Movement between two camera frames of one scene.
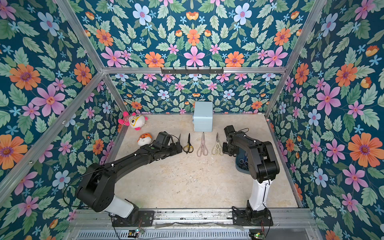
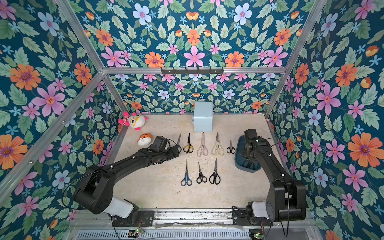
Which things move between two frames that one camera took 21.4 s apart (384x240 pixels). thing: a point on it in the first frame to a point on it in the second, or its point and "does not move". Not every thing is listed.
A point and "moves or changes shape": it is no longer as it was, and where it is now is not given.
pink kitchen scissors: x=202 y=149 does not move
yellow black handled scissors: x=188 y=148 does not move
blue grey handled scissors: x=245 y=160 moves or changes shape
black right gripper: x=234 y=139 to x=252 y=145
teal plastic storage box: x=242 y=161 does not move
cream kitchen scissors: x=217 y=149 does not move
